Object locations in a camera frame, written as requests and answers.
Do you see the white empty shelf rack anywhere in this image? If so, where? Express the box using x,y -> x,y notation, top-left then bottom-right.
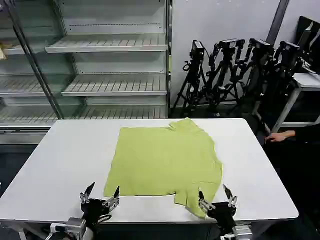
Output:
44,0 -> 174,120

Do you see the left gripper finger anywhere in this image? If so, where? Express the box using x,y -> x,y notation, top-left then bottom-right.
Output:
79,181 -> 96,204
103,185 -> 121,208

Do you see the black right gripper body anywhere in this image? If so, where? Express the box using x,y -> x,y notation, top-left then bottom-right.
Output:
206,201 -> 237,229

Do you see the grey slanted post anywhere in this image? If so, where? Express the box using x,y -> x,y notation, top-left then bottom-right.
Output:
266,0 -> 290,45

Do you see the person's hand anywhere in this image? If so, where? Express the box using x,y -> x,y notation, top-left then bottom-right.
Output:
264,131 -> 289,143

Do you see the white metal desk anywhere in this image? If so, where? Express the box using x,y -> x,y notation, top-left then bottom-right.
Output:
271,71 -> 320,134

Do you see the person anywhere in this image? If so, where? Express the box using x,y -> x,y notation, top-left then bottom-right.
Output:
264,124 -> 320,240

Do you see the light green shirt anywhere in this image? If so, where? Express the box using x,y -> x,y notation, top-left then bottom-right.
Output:
103,117 -> 224,219

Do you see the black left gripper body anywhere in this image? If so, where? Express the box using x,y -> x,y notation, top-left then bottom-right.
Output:
81,198 -> 114,227

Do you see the black camera tripod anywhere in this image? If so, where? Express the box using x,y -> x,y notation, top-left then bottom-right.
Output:
203,46 -> 247,118
258,56 -> 305,135
172,58 -> 209,115
233,49 -> 275,126

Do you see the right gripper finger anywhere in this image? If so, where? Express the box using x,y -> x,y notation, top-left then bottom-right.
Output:
222,184 -> 239,209
198,190 -> 216,214

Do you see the glass-sided shelf rack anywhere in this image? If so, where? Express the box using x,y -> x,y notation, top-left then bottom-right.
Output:
0,0 -> 65,146

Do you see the black box camera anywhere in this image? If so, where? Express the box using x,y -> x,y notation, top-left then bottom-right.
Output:
248,37 -> 273,55
217,38 -> 246,50
190,39 -> 206,61
278,40 -> 301,60

